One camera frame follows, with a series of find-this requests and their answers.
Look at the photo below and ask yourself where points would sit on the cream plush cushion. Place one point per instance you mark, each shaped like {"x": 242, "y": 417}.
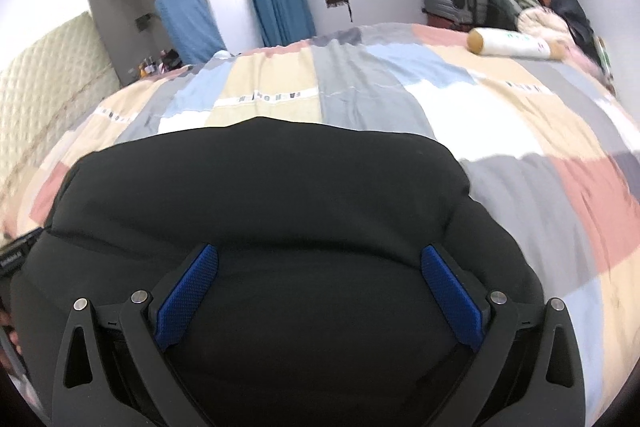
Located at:
{"x": 545, "y": 24}

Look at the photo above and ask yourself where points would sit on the patchwork pastel bed quilt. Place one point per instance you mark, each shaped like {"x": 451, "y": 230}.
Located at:
{"x": 549, "y": 152}

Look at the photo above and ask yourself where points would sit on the bottles on nightstand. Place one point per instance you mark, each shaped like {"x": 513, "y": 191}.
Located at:
{"x": 168, "y": 61}

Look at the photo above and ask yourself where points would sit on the white cylindrical bolster pillow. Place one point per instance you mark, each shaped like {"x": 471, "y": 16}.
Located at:
{"x": 504, "y": 43}

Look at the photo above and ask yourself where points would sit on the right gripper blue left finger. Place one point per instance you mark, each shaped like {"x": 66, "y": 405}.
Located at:
{"x": 180, "y": 293}

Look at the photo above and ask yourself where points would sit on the black puffy jacket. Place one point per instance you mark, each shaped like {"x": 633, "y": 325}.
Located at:
{"x": 319, "y": 314}

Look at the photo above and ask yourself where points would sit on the left hand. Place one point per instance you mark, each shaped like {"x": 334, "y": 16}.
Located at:
{"x": 12, "y": 351}

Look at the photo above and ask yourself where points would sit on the blue covered chair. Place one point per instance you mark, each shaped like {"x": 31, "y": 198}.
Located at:
{"x": 191, "y": 28}

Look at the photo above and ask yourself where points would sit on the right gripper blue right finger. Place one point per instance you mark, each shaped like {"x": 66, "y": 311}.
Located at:
{"x": 464, "y": 315}

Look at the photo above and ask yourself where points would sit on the cream quilted headboard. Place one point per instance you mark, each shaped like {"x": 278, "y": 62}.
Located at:
{"x": 45, "y": 90}

